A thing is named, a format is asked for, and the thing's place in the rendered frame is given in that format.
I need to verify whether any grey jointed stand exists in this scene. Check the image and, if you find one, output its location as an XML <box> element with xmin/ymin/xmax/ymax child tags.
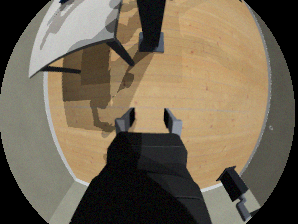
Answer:
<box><xmin>235</xmin><ymin>193</ymin><xmax>263</xmax><ymax>223</ymax></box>

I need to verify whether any black box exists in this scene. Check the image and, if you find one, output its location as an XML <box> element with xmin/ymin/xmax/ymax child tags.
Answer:
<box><xmin>216</xmin><ymin>165</ymin><xmax>250</xmax><ymax>203</ymax></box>

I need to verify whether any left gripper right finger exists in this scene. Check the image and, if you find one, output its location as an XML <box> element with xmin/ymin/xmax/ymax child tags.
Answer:
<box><xmin>163</xmin><ymin>107</ymin><xmax>184</xmax><ymax>137</ymax></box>

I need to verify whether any white table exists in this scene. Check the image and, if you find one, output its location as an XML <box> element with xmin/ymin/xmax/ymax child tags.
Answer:
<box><xmin>28</xmin><ymin>0</ymin><xmax>136</xmax><ymax>79</ymax></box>

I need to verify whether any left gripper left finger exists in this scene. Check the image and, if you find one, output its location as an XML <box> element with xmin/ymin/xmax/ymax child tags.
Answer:
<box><xmin>114</xmin><ymin>107</ymin><xmax>137</xmax><ymax>133</ymax></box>

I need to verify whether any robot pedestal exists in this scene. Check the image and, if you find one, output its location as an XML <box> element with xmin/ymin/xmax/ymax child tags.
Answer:
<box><xmin>136</xmin><ymin>0</ymin><xmax>166</xmax><ymax>54</ymax></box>

